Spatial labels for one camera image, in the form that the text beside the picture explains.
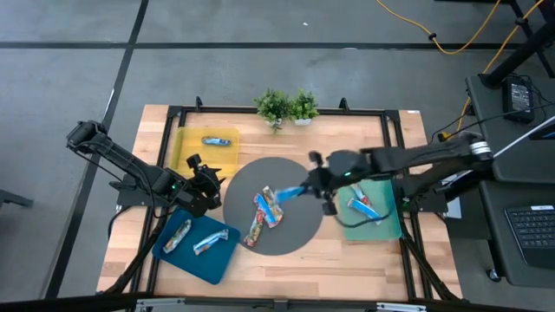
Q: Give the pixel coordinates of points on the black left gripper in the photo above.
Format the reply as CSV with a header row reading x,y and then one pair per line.
x,y
197,195

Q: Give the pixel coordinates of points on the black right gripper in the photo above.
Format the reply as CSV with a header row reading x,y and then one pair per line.
x,y
347,167

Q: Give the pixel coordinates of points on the silver red granola bar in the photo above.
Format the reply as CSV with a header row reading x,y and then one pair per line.
x,y
361,195

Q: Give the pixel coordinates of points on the bright blue granola bar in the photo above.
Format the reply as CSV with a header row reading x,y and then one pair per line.
x,y
262,208

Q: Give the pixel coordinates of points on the dark blue silver granola bar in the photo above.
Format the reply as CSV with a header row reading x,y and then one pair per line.
x,y
216,141

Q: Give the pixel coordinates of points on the red green granola bar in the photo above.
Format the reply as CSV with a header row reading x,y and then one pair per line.
x,y
253,232

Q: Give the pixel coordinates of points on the dark multicoloured granola bar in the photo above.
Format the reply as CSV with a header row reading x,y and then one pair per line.
x,y
364,210

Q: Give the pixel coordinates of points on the green silver granola bar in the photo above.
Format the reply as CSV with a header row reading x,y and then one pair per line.
x,y
177,236

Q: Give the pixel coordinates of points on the dark blue tray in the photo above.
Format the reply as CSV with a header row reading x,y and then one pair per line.
x,y
204,264

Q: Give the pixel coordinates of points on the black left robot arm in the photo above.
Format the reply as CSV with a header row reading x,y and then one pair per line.
x,y
126,162

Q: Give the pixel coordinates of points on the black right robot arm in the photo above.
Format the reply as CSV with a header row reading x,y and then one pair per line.
x,y
425,156

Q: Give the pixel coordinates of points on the round grey woven placemat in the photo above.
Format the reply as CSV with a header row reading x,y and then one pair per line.
x,y
277,173

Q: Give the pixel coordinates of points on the translucent yellow tray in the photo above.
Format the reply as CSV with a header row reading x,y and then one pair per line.
x,y
186,147

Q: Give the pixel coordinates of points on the translucent green tray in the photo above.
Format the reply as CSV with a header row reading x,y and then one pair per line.
x,y
373,229

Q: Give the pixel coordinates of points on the potted plant with small leaves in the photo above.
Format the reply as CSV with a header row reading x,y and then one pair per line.
x,y
304,106

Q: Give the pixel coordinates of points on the potted plant with long leaves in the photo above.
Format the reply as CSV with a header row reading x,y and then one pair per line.
x,y
273,106

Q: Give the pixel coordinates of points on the black beam with silver brackets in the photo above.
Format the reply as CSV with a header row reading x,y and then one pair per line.
x,y
65,303

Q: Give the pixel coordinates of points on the dark grey laptop desk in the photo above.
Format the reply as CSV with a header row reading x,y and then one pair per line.
x,y
494,242

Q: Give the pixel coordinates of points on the black furniture leg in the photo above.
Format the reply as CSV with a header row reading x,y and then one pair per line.
x,y
13,198

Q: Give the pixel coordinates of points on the thin silver rod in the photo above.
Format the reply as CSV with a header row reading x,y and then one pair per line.
x,y
520,138

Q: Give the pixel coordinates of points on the grey side table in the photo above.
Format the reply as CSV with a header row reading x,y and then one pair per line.
x,y
533,169

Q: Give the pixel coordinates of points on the black power adapter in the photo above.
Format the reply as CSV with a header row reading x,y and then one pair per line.
x,y
519,97

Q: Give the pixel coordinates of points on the black laptop keyboard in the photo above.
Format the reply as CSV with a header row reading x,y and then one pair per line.
x,y
535,229

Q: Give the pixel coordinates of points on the black stand pole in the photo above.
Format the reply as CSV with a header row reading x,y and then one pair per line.
x,y
520,54

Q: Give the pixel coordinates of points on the black aluminium table frame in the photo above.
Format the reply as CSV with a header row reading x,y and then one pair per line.
x,y
225,109

